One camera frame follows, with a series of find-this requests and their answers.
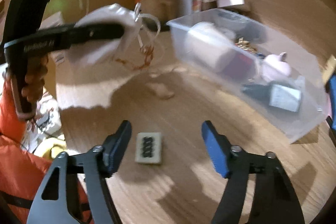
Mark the beige crumpled scrap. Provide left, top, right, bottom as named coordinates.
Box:
left=146, top=82, right=175, bottom=100

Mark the white cloth pouch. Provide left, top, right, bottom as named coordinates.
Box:
left=67, top=2, right=162, bottom=71

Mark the cream coloured bar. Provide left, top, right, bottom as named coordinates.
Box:
left=322, top=55, right=336, bottom=81

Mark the white round container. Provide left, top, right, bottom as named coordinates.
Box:
left=184, top=21, right=237, bottom=73

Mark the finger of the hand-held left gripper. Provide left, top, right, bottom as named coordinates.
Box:
left=70, top=22, right=126, bottom=47

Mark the clear plastic bin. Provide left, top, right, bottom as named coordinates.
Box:
left=167, top=8, right=330, bottom=144

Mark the cream block with black pattern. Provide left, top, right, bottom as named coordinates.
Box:
left=135, top=132, right=163, bottom=165

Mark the blue patchwork pouch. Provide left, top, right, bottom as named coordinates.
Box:
left=325, top=74, right=336, bottom=131

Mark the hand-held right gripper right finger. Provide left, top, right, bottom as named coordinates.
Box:
left=201, top=120, right=306, bottom=224

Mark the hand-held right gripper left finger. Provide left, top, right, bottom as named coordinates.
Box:
left=26, top=120, right=132, bottom=224

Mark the brown mug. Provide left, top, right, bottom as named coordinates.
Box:
left=140, top=0, right=179, bottom=28

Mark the person's left forearm orange sleeve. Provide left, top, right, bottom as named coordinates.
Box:
left=0, top=80, right=88, bottom=224

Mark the person's left hand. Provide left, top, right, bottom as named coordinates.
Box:
left=25, top=55, right=49, bottom=111

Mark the pink round case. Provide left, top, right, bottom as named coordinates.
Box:
left=261, top=52, right=292, bottom=83

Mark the dark spray bottle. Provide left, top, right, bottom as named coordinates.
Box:
left=241, top=82, right=302, bottom=113

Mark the yellow cloth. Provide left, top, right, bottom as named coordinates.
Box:
left=34, top=136, right=68, bottom=161

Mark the gold ornament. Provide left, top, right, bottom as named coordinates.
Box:
left=234, top=36, right=259, bottom=54

